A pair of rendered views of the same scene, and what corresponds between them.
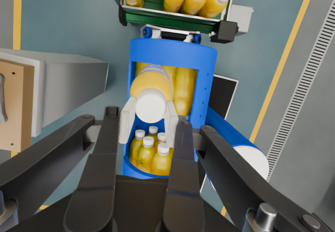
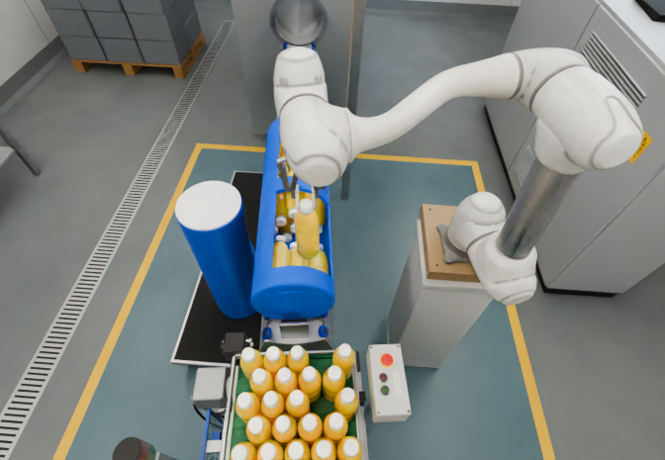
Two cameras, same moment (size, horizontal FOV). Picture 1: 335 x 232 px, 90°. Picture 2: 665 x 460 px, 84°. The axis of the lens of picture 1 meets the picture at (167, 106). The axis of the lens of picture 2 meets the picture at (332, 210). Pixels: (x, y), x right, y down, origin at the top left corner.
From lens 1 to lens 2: 0.86 m
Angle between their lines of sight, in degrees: 26
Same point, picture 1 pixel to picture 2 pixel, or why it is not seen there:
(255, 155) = (191, 222)
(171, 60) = (295, 269)
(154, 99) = (304, 207)
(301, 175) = (53, 228)
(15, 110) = (431, 235)
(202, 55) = (269, 279)
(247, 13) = (200, 391)
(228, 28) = (234, 344)
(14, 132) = (429, 219)
